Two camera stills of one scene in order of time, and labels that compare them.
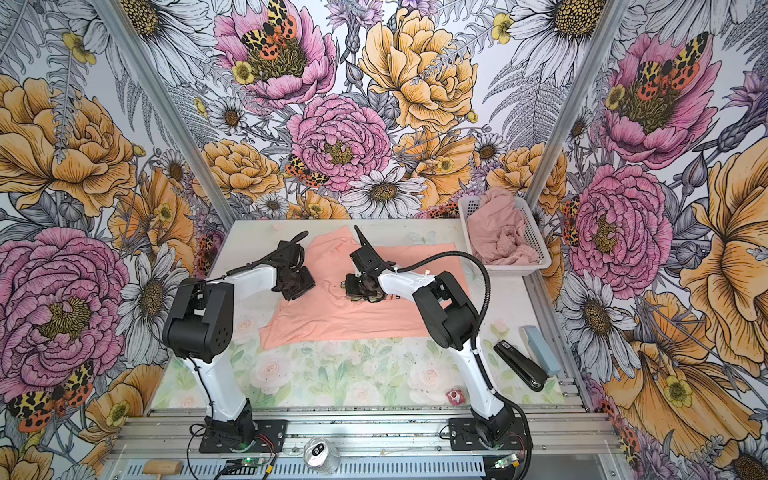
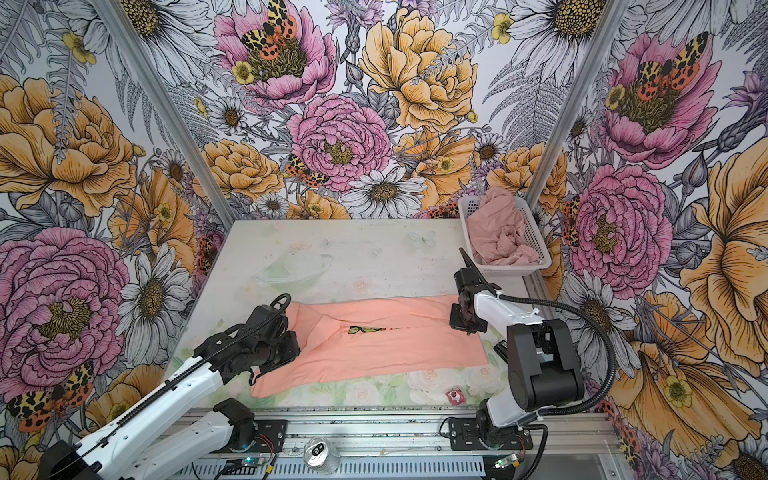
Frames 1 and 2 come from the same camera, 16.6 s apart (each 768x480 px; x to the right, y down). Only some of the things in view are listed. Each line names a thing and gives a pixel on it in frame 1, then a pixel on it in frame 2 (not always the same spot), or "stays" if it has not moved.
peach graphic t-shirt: (325, 313) → (350, 340)
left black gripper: (308, 284) → (291, 351)
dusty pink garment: (498, 231) stays
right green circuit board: (506, 461) stays
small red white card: (456, 396) stays
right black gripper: (351, 289) → (456, 324)
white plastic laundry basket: (533, 233) stays
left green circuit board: (250, 461) stays
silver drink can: (321, 454) stays
